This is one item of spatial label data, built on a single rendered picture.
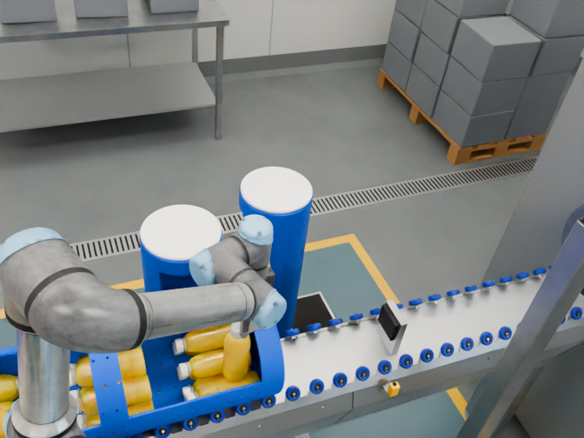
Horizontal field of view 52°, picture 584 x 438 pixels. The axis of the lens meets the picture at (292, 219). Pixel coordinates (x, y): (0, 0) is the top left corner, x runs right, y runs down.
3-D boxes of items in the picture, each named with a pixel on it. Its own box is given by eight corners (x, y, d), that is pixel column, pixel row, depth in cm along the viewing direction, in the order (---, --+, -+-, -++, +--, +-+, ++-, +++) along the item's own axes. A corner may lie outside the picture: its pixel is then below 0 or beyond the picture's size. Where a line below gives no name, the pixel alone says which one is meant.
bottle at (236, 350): (217, 376, 161) (219, 334, 149) (230, 357, 166) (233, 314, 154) (240, 388, 159) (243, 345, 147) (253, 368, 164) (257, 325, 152)
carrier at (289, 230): (288, 307, 301) (232, 308, 297) (308, 169, 243) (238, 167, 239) (294, 355, 280) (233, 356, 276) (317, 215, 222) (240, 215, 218)
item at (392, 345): (397, 354, 190) (408, 323, 180) (386, 357, 189) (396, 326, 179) (382, 329, 197) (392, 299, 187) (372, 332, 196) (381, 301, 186)
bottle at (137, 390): (150, 389, 158) (76, 408, 152) (147, 367, 155) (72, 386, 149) (155, 405, 152) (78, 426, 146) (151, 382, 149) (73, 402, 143)
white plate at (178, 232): (122, 231, 204) (122, 234, 205) (181, 271, 193) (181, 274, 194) (181, 194, 222) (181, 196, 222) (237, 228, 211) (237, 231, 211)
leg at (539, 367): (495, 446, 271) (547, 366, 230) (485, 449, 270) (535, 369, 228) (487, 434, 275) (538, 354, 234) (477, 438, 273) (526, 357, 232)
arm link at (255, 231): (228, 222, 127) (258, 206, 131) (226, 257, 134) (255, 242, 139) (251, 242, 123) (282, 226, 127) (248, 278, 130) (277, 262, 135)
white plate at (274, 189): (308, 167, 242) (308, 169, 243) (239, 165, 238) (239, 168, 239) (316, 212, 221) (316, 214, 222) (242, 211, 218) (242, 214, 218)
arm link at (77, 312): (81, 324, 78) (300, 290, 117) (42, 275, 84) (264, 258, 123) (53, 390, 82) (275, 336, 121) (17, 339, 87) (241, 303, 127)
